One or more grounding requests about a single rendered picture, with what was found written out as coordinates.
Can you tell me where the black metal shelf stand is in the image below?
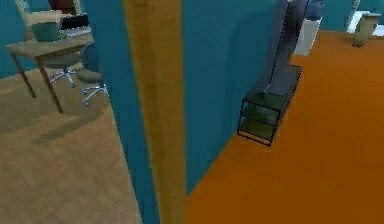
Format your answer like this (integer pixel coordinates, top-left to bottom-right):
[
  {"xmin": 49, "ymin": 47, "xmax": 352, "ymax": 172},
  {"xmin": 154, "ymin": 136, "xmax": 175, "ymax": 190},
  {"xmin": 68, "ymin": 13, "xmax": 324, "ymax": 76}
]
[{"xmin": 236, "ymin": 63, "xmax": 304, "ymax": 148}]

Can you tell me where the black flat television set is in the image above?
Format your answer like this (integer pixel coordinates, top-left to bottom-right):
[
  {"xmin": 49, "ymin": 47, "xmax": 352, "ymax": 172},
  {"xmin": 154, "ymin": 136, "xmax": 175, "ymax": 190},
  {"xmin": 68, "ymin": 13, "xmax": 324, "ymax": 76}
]
[{"xmin": 257, "ymin": 0, "xmax": 310, "ymax": 95}]

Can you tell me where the brown wooden room door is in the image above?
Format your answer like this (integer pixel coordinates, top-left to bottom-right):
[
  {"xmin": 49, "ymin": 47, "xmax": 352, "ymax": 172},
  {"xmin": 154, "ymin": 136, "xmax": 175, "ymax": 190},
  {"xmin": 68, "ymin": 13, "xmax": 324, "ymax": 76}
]
[{"xmin": 121, "ymin": 0, "xmax": 188, "ymax": 224}]

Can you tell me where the blue swivel office chair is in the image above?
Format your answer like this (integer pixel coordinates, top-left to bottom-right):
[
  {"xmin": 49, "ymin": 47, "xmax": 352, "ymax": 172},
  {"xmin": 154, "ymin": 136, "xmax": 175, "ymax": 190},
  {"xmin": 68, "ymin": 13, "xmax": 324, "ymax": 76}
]
[{"xmin": 76, "ymin": 42, "xmax": 110, "ymax": 108}]

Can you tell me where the grey swivel office chair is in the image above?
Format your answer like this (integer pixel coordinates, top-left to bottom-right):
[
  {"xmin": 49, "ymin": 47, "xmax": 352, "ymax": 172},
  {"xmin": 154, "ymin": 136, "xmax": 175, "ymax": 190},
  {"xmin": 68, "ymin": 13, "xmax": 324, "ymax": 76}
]
[{"xmin": 42, "ymin": 53, "xmax": 84, "ymax": 89}]

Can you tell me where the black laptop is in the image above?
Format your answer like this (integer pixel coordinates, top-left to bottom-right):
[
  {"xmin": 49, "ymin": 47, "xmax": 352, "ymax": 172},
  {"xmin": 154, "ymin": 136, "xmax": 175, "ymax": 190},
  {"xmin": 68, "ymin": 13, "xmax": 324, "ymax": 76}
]
[{"xmin": 60, "ymin": 13, "xmax": 92, "ymax": 38}]

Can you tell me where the brown wooden desk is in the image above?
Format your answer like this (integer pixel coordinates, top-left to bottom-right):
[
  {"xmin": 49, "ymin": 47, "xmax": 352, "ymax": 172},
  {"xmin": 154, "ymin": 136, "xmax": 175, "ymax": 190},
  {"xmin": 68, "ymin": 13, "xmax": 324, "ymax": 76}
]
[{"xmin": 5, "ymin": 32, "xmax": 95, "ymax": 115}]

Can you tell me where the blue vase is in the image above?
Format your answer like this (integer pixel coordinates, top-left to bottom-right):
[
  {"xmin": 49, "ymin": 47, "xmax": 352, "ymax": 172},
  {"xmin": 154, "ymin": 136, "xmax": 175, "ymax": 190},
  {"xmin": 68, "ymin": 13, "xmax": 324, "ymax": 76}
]
[{"xmin": 305, "ymin": 0, "xmax": 326, "ymax": 21}]

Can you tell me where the teal box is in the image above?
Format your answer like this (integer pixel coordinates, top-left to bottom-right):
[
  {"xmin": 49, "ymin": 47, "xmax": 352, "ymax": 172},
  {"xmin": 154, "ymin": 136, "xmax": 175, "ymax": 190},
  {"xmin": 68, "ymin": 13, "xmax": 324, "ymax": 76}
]
[{"xmin": 30, "ymin": 21, "xmax": 67, "ymax": 43}]

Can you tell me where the white pedestal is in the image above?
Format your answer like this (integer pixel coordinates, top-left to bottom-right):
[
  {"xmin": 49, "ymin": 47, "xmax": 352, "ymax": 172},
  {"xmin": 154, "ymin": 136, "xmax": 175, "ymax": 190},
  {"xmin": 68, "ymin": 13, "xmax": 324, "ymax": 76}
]
[{"xmin": 294, "ymin": 17, "xmax": 323, "ymax": 57}]

